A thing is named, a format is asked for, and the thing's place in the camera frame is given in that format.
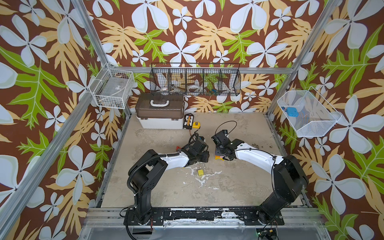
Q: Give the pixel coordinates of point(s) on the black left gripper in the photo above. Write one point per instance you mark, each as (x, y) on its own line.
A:
(206, 156)

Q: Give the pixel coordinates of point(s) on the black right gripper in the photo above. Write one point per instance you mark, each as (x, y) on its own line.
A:
(221, 150)

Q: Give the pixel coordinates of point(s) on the yellow rectangular wooden block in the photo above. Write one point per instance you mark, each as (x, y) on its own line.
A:
(218, 158)

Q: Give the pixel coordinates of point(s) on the yellow-green small cube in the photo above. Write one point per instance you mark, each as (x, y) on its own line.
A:
(200, 173)

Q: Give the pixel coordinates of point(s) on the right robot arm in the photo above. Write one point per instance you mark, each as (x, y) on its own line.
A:
(288, 177)

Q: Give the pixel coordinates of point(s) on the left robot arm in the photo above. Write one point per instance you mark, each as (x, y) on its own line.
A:
(145, 174)

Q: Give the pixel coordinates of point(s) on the yellow tape measure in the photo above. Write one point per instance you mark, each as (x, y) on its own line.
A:
(196, 125)

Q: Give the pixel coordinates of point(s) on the black charging board yellow connectors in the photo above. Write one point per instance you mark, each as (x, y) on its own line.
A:
(188, 121)

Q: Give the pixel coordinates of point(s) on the brown lid white toolbox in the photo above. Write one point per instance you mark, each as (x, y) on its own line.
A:
(156, 111)

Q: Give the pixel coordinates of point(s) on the blue object in basket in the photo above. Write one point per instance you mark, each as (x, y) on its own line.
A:
(292, 112)

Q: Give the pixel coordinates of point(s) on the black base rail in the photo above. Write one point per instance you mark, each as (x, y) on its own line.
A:
(247, 215)

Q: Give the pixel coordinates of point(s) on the black wire wall basket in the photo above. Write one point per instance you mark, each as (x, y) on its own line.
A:
(210, 79)

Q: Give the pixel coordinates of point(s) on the white wire basket right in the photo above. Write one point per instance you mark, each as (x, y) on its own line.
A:
(316, 115)

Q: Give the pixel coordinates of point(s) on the white wire basket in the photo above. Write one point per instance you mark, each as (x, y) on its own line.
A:
(316, 115)
(112, 87)

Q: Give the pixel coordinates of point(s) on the white wire basket left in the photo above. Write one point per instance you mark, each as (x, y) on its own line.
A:
(112, 87)

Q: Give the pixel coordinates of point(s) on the aluminium corner frame post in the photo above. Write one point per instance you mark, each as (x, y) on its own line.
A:
(307, 46)

